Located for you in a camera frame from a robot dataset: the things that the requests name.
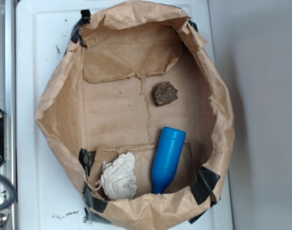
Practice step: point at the brown paper bag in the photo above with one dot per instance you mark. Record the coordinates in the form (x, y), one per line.
(78, 116)

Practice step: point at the brown rock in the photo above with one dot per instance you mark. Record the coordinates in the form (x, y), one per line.
(164, 93)

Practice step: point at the aluminium frame rail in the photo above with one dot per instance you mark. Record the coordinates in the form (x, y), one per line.
(8, 216)

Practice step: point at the blue plastic bottle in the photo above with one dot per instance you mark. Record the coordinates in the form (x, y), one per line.
(167, 158)

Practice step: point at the white plastic tray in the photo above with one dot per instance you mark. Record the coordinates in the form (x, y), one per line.
(47, 200)

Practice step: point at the crumpled white paper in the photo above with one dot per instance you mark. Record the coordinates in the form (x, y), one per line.
(118, 179)

